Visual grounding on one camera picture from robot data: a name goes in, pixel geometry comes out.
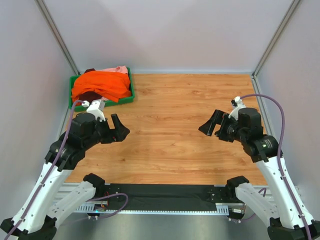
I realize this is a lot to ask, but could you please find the orange t shirt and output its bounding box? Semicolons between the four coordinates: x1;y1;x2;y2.
71;71;132;103

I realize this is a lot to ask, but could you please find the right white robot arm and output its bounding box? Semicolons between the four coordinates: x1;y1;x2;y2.
198;107;320;240

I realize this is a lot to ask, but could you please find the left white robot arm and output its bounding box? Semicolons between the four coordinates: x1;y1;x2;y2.
0;113;130;240

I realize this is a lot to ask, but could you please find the maroon t shirt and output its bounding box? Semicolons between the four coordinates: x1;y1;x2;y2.
77;68;104;102

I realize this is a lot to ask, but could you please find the pink t shirt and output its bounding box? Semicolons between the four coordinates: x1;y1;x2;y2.
101;65;128;75

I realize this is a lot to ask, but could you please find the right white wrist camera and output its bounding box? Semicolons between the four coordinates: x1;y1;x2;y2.
228;96;246;121

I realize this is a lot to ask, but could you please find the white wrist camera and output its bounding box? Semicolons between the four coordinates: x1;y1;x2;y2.
86;99;106;122
228;96;246;121

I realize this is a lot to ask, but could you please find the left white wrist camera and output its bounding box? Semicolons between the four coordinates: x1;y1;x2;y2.
86;99;106;122

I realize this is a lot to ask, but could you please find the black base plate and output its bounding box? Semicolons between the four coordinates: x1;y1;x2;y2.
94;183;244;206

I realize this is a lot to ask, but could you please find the grey slotted cable duct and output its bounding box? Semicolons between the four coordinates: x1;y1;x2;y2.
74;202;244;216

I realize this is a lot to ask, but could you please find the right aluminium frame post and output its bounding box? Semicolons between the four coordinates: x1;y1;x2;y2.
251;0;302;79

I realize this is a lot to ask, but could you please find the aluminium frame post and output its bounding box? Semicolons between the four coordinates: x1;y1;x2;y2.
251;0;302;79
34;0;80;75

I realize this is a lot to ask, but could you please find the left aluminium frame post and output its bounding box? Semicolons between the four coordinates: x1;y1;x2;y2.
34;0;80;75

